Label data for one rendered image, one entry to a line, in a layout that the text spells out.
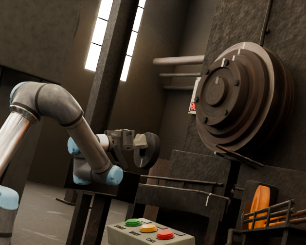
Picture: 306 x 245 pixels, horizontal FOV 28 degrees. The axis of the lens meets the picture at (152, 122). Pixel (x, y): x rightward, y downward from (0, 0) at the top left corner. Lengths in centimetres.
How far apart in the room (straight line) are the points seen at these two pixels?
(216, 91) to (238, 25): 53
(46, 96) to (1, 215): 44
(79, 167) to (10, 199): 52
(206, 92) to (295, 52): 39
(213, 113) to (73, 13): 280
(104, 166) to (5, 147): 40
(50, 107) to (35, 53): 280
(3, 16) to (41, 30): 33
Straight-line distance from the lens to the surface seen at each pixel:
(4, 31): 476
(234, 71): 240
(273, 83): 235
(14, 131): 212
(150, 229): 150
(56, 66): 497
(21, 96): 217
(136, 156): 259
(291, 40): 259
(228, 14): 297
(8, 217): 195
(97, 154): 224
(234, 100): 235
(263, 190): 200
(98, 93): 931
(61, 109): 210
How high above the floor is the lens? 74
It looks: 5 degrees up
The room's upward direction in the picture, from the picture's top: 13 degrees clockwise
